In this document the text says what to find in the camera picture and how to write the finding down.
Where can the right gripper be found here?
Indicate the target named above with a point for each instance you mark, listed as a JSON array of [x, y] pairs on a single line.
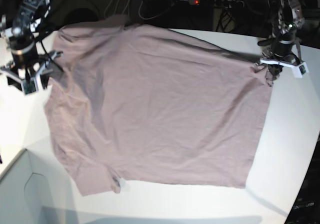
[[40, 69]]

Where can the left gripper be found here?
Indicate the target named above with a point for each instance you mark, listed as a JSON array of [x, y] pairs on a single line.
[[276, 63]]

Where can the mauve pink t-shirt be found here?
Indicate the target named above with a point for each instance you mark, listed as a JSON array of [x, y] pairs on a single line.
[[143, 103]]

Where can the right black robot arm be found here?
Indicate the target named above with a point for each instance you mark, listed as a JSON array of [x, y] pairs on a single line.
[[18, 32]]

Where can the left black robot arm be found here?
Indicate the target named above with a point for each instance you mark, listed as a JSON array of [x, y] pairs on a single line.
[[282, 49]]

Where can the black power strip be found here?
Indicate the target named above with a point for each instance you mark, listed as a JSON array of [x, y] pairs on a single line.
[[218, 3]]

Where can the white cardboard box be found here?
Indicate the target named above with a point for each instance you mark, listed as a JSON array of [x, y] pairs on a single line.
[[32, 193]]

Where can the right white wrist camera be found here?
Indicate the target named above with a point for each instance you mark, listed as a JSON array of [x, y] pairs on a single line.
[[29, 86]]

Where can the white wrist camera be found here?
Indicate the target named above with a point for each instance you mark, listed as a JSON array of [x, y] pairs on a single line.
[[300, 70], [29, 86]]

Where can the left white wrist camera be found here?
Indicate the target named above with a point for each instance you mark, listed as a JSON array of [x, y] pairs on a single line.
[[300, 70]]

